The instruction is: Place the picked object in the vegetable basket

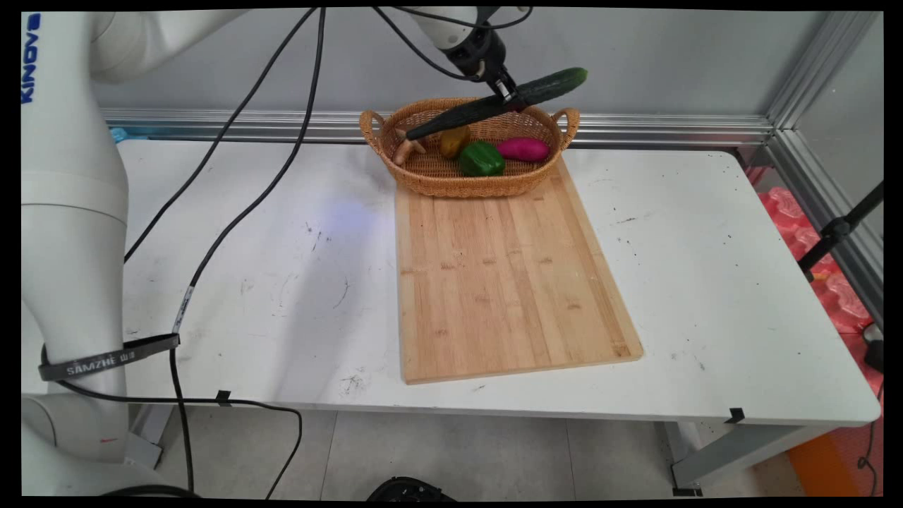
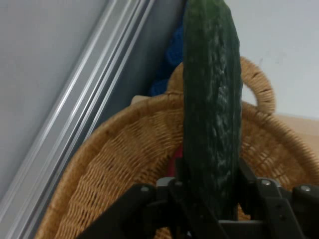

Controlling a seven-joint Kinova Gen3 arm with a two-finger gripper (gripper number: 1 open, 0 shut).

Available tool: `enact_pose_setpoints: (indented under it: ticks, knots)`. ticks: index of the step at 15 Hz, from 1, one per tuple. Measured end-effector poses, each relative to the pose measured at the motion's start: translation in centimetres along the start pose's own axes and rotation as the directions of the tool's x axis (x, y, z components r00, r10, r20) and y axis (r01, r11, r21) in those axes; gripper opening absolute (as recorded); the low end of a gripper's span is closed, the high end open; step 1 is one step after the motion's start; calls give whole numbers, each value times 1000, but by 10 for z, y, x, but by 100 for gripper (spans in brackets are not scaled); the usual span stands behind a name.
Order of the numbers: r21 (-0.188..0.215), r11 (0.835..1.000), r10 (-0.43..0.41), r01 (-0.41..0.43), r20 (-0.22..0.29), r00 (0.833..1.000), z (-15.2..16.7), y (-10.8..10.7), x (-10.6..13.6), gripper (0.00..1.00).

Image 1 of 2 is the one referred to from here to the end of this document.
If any black cable along table edge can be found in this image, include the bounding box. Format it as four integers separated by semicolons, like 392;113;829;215
42;344;304;500

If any aluminium frame post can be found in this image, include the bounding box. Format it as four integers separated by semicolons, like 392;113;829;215
765;11;884;327

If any red foam mat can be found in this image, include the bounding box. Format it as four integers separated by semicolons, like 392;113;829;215
753;185;884;397

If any yellow-brown potato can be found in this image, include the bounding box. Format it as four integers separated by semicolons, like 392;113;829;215
440;126;473;160

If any black round floor object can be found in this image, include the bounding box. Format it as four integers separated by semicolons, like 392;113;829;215
365;476;458;503

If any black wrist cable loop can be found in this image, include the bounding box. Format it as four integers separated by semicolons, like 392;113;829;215
372;6;535;81

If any white table leg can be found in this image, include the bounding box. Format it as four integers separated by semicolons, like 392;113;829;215
663;421;837;496

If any aluminium frame rail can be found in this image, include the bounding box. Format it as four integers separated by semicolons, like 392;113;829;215
99;107;777;147

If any woven wicker basket with handles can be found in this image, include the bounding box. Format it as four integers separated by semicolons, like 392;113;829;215
359;97;581;199

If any black SAMZHE velcro strap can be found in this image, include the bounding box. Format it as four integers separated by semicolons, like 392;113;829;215
38;333;181;383

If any tan ginger root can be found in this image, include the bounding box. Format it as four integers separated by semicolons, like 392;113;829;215
393;130;428;167

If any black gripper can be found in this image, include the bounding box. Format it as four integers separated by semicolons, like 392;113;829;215
446;27;531;114

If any small black device with cable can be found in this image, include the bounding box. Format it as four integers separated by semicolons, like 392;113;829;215
862;323;884;375

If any black tripod leg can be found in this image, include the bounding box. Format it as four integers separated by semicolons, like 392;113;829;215
797;181;884;283

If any thin black cable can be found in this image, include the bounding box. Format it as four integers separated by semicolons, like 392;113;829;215
123;7;320;265

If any purple sweet potato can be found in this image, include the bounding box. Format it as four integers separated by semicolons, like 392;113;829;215
497;137;551;164

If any green bell pepper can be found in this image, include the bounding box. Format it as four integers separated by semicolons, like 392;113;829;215
459;140;507;178

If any black cable with white label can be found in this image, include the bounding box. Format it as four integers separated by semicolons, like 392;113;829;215
168;7;327;495

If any long dark green cucumber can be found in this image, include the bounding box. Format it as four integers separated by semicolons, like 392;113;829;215
406;67;589;142

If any bamboo wooden cutting board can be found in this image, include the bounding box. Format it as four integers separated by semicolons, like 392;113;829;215
394;158;644;385

